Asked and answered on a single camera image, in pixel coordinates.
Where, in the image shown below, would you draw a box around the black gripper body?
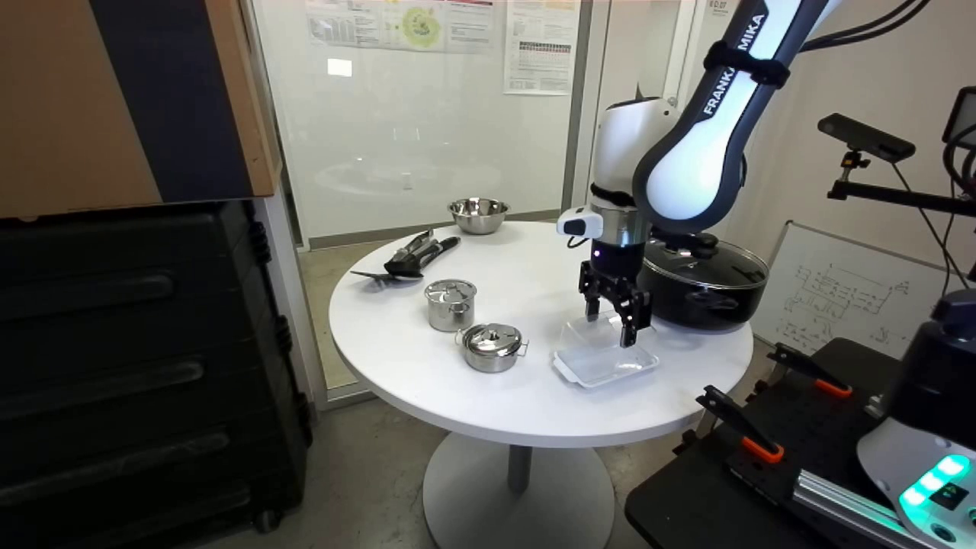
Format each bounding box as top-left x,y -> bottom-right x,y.
584,242 -> 647,293

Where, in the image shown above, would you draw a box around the black cooking pot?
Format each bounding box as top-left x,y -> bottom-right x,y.
637,232 -> 770,330

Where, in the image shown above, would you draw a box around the glass pot lid black knob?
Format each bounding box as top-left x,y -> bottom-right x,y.
649,234 -> 770,293

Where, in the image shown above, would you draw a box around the steel bowl near edge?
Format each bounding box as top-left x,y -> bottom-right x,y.
458,320 -> 531,375

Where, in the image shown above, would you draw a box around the round white table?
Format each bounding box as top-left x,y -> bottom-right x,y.
326,216 -> 758,549

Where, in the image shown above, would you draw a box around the wide steel bowl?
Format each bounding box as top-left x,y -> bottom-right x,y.
445,195 -> 511,238

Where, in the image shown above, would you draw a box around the tall steel cup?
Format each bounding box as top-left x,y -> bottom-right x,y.
421,279 -> 482,337

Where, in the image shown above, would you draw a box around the black kitchen tongs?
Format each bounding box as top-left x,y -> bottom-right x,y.
380,225 -> 463,280

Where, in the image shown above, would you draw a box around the black perforated robot bench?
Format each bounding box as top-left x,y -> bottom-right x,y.
621,334 -> 976,549

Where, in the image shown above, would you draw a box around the black spatula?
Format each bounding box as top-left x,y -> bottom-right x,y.
350,267 -> 424,291

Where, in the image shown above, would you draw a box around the white whiteboard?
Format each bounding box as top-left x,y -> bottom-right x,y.
749,219 -> 954,361

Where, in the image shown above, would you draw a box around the white text poster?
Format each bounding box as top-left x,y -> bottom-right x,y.
504,0 -> 583,97

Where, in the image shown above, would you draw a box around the poster with green circle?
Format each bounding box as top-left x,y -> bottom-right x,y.
302,0 -> 504,54

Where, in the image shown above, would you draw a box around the black stand-mounted device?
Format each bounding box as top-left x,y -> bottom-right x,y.
939,86 -> 976,210

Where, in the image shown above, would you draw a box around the black ribbed case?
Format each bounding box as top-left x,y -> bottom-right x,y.
0,198 -> 315,549

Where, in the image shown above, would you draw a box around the brown cardboard box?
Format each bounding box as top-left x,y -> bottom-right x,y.
0,0 -> 282,222

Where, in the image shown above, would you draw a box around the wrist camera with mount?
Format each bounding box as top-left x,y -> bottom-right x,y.
554,207 -> 597,246

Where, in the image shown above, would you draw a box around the black clamp orange handle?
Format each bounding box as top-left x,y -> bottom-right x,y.
694,383 -> 786,470
766,343 -> 858,403

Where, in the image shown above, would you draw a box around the black camera on stand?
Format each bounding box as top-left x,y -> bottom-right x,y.
818,110 -> 918,165

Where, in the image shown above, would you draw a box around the aluminium rail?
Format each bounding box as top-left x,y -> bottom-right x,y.
789,467 -> 941,549

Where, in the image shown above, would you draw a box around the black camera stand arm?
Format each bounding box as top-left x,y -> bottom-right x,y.
822,150 -> 976,219

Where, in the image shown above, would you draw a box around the thin black camera cable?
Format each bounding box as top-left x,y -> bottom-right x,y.
802,0 -> 932,54

